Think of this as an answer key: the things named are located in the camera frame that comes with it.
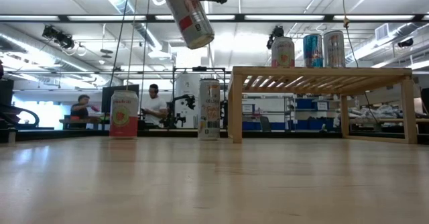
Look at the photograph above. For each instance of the rack with blue bins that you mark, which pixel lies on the rack with blue bins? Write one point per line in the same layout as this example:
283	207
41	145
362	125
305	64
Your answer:
305	103

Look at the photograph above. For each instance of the table with red items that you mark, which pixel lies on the table with red items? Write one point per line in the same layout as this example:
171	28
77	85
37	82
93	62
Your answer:
83	120

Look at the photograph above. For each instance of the Celsius Peach Vibe can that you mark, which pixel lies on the Celsius Peach Vibe can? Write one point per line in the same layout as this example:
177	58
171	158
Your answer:
191	19

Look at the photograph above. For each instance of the pink Spindrift can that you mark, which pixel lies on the pink Spindrift can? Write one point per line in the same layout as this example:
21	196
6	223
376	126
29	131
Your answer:
124	126
283	54

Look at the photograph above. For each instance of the overhead frame light bar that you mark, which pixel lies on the overhead frame light bar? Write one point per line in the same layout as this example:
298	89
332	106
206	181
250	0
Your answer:
151	17

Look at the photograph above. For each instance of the teal blue-tab energy can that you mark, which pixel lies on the teal blue-tab energy can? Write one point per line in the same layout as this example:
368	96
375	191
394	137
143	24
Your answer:
313	49

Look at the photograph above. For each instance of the wooden slatted shelf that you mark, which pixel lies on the wooden slatted shelf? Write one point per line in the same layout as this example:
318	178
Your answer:
318	71

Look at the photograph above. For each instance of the black frame stand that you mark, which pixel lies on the black frame stand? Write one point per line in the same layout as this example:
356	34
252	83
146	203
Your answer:
199	69

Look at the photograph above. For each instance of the cluttered workbench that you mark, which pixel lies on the cluttered workbench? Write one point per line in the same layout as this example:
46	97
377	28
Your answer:
385	111

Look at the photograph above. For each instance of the black background robot arm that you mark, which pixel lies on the black background robot arm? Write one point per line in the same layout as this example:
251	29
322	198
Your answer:
174	113

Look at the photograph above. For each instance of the tall silver black-top can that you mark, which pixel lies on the tall silver black-top can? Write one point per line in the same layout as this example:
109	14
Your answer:
334	49

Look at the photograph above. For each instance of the black overhead camera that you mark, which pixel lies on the black overhead camera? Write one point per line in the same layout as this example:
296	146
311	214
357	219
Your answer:
276	33

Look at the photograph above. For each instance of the Celsius Tropical Vibe can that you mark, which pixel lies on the Celsius Tropical Vibe can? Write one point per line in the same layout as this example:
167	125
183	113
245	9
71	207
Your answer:
209	116

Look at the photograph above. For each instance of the black monitor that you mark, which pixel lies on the black monitor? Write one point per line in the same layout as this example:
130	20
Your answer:
107	100

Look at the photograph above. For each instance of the person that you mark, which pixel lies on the person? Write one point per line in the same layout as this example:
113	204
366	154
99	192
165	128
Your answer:
80	111
155	108

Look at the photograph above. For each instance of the black ceiling camera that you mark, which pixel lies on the black ceiling camera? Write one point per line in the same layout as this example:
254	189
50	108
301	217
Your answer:
405	43

